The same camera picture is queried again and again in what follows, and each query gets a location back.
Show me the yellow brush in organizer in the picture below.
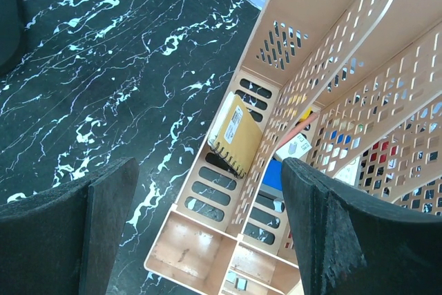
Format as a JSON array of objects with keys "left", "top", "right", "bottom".
[{"left": 207, "top": 92, "right": 262, "bottom": 179}]

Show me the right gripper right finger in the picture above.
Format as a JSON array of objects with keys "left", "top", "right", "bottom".
[{"left": 281, "top": 158, "right": 441, "bottom": 294}]

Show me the metal wine glass rack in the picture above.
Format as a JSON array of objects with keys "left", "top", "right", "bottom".
[{"left": 1, "top": 0, "right": 26, "bottom": 75}]

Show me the blue item in organizer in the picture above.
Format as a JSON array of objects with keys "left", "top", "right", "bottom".
[{"left": 260, "top": 160, "right": 282, "bottom": 196}]

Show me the pink file organizer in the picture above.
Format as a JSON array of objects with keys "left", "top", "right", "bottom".
[{"left": 144, "top": 0, "right": 441, "bottom": 294}]

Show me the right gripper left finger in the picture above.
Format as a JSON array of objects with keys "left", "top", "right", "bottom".
[{"left": 1, "top": 158, "right": 139, "bottom": 294}]

